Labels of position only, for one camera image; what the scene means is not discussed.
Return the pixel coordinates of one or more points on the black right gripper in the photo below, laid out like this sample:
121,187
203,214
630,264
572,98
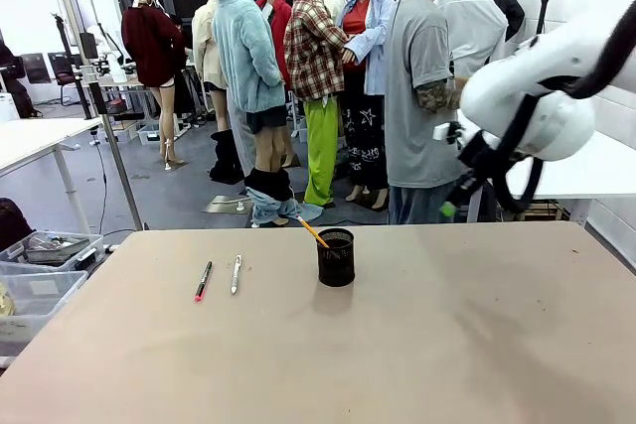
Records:
478,156

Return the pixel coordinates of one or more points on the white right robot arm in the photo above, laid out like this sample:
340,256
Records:
546,71

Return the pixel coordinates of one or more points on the tattooed right forearm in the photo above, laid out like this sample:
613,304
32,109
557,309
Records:
437,95

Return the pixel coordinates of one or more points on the black mesh pen holder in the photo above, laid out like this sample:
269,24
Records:
336,257

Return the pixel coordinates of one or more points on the white pen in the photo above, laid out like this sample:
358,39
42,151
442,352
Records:
236,274

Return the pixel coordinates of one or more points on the black pen pink cap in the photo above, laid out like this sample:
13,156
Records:
203,281

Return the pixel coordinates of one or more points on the wooden pallet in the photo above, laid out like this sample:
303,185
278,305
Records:
544,210

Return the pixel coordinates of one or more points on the person in grey T-shirt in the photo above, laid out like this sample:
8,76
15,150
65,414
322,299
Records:
417,96

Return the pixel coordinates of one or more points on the long white table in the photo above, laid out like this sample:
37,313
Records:
596,171

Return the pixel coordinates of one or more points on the orange pencil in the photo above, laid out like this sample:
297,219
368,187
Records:
312,232

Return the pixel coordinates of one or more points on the mannequin in white T-shirt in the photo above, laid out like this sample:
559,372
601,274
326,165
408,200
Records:
474,27

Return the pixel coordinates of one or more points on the mannequin in light-blue shirt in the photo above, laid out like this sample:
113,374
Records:
367,46

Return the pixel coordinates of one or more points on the mannequin in plaid hoodie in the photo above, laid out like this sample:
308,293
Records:
315,46

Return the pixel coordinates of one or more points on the black tripod stand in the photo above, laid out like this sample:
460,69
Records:
545,7

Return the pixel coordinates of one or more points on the mannequin in red jacket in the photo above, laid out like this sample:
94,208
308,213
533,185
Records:
280,22

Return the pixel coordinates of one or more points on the mannequin in blue fleece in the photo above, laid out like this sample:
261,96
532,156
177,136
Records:
246,56

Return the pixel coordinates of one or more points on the mannequin in cream jacket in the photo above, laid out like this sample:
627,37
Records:
206,42

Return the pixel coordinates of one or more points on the grey storage crate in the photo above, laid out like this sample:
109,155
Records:
148,135

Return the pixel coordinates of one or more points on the mannequin in maroon sweater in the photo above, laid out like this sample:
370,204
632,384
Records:
151,46

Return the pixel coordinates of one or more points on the slanted metal pole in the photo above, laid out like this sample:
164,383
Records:
111,141

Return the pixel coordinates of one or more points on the clear bin with metal parts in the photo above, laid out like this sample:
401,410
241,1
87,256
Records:
54,247

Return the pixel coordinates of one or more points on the black office chair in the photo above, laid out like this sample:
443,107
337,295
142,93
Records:
36,68
62,71

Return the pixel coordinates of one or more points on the clear plastic bin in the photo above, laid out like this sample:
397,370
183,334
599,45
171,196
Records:
37,295

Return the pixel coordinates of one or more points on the white table with legs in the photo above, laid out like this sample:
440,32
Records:
30,138

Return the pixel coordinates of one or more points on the dark bag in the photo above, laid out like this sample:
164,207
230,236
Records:
14,223

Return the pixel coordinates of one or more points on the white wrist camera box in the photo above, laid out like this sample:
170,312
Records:
439,132

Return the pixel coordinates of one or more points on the grey mannequin base plate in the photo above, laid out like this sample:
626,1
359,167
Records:
226,205

